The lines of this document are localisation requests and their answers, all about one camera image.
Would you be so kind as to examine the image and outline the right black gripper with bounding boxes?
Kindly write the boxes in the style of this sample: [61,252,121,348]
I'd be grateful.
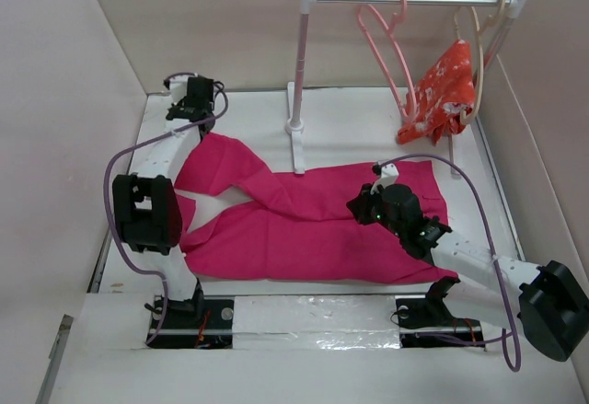
[346,181,405,238]

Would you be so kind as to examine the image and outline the magenta pink trousers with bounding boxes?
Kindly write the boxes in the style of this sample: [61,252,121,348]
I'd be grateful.
[175,133,450,284]

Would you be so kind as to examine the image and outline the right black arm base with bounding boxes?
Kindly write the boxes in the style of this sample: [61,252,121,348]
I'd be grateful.
[390,277,484,349]

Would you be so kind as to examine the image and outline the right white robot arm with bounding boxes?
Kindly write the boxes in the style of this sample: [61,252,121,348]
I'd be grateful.
[346,184,588,362]

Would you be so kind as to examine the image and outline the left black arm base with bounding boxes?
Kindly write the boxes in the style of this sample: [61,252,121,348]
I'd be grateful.
[144,283,235,350]

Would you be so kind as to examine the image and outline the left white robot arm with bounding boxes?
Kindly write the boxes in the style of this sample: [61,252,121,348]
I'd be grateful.
[112,73,225,328]

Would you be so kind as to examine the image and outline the pink plastic hanger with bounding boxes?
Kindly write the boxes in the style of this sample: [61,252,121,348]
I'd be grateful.
[356,0,422,120]

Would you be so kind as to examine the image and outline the beige wooden hanger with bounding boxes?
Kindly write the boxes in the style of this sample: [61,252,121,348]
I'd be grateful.
[453,0,507,127]

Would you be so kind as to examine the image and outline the white clothes rack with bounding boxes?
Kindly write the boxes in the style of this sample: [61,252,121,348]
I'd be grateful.
[285,0,527,175]

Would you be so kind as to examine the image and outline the orange floral garment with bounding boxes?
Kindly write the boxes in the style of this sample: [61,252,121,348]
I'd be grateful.
[397,40,477,144]

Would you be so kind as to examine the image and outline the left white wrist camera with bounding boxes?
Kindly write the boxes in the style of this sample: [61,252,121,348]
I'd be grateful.
[164,75,190,103]

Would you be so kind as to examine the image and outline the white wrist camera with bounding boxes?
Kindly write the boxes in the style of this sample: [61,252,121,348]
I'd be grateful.
[370,162,399,194]
[164,75,190,103]

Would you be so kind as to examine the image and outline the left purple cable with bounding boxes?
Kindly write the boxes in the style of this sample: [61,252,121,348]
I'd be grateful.
[103,70,230,345]

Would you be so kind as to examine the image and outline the purple cable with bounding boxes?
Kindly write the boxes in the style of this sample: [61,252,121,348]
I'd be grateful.
[375,154,524,373]
[103,70,230,345]

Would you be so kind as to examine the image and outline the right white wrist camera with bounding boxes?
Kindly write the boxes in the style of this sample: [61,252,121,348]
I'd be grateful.
[370,162,399,194]

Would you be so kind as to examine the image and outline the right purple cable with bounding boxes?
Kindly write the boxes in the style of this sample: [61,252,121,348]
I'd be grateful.
[375,154,524,373]

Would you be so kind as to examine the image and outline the metal side rail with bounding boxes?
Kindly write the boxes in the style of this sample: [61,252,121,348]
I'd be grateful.
[35,314,74,404]

